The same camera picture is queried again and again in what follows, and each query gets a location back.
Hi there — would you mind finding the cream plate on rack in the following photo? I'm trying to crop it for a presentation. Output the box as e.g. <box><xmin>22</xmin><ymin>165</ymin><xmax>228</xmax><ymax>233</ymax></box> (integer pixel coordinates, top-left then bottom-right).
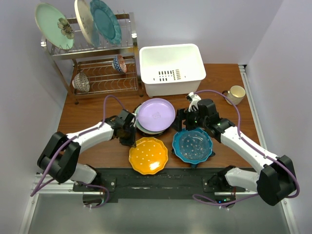
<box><xmin>74</xmin><ymin>0</ymin><xmax>95</xmax><ymax>46</ymax></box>

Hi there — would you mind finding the mint floral plate on rack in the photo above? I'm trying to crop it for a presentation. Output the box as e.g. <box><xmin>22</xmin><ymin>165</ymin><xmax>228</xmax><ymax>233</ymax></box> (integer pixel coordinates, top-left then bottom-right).
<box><xmin>35</xmin><ymin>2</ymin><xmax>74</xmax><ymax>50</ymax></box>

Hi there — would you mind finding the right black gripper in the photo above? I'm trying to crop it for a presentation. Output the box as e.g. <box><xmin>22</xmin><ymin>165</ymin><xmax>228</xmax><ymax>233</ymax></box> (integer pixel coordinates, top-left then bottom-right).
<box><xmin>170</xmin><ymin>106</ymin><xmax>208</xmax><ymax>132</ymax></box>

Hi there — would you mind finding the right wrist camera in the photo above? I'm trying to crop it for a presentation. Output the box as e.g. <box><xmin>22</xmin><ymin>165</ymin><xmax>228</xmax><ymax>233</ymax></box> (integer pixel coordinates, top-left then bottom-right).
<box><xmin>186</xmin><ymin>92</ymin><xmax>201</xmax><ymax>112</ymax></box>

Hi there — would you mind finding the metal dish rack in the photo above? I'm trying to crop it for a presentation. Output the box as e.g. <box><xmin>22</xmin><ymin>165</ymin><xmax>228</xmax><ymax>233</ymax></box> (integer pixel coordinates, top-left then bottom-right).
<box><xmin>40</xmin><ymin>12</ymin><xmax>144</xmax><ymax>104</ymax></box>

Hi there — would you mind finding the white plastic bin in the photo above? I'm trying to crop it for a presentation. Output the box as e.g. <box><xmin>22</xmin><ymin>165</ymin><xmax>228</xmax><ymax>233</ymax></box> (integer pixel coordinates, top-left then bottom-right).
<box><xmin>139</xmin><ymin>43</ymin><xmax>206</xmax><ymax>97</ymax></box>

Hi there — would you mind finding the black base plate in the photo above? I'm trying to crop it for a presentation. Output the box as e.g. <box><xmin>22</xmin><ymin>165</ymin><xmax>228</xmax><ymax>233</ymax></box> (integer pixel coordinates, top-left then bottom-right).
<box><xmin>72</xmin><ymin>167</ymin><xmax>247</xmax><ymax>203</ymax></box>

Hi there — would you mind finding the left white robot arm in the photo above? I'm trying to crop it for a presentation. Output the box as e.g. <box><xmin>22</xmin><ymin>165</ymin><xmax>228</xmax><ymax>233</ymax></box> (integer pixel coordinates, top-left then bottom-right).
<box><xmin>37</xmin><ymin>109</ymin><xmax>137</xmax><ymax>191</ymax></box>

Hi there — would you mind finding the cream mug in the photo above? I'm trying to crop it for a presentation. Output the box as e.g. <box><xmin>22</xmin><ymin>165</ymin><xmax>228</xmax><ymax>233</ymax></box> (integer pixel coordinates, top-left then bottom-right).
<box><xmin>222</xmin><ymin>85</ymin><xmax>246</xmax><ymax>105</ymax></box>

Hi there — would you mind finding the teal plate on rack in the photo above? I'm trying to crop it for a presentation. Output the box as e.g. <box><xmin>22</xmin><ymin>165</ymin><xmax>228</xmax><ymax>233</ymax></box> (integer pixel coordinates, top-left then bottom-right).
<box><xmin>90</xmin><ymin>0</ymin><xmax>122</xmax><ymax>45</ymax></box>

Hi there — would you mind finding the black striped plate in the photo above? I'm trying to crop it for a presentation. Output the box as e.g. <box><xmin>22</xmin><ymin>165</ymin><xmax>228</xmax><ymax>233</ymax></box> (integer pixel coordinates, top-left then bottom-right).
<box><xmin>134</xmin><ymin>104</ymin><xmax>169</xmax><ymax>137</ymax></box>

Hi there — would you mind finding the blue scalloped plate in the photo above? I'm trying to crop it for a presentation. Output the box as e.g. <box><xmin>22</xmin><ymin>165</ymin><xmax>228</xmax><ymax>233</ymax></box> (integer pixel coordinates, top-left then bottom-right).
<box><xmin>172</xmin><ymin>128</ymin><xmax>215</xmax><ymax>169</ymax></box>

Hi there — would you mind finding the blue patterned bowl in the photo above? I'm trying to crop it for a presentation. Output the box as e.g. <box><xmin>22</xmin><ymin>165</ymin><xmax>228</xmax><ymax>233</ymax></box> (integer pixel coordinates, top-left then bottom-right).
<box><xmin>112</xmin><ymin>54</ymin><xmax>127</xmax><ymax>73</ymax></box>

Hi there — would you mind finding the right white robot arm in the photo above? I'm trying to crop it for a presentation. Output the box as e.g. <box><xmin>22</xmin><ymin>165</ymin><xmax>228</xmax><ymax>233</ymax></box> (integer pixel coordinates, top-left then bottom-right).
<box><xmin>173</xmin><ymin>96</ymin><xmax>300</xmax><ymax>206</ymax></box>

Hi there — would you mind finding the orange dotted plate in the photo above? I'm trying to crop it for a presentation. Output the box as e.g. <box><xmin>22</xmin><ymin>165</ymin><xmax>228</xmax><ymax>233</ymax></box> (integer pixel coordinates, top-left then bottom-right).
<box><xmin>129</xmin><ymin>137</ymin><xmax>168</xmax><ymax>175</ymax></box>

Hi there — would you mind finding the mint floral plate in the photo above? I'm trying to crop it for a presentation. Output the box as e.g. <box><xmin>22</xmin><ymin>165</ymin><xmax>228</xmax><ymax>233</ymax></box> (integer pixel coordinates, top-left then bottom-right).
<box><xmin>135</xmin><ymin>106</ymin><xmax>156</xmax><ymax>135</ymax></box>
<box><xmin>35</xmin><ymin>2</ymin><xmax>74</xmax><ymax>50</ymax></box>

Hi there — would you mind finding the grey patterned bowl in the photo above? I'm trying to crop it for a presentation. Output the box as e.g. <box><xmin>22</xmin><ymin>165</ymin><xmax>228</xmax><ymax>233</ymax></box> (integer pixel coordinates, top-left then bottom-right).
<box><xmin>72</xmin><ymin>72</ymin><xmax>90</xmax><ymax>92</ymax></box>

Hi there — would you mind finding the lilac plate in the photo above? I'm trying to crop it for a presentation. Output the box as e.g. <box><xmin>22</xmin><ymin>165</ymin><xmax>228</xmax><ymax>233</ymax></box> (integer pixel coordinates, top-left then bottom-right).
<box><xmin>137</xmin><ymin>98</ymin><xmax>176</xmax><ymax>132</ymax></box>

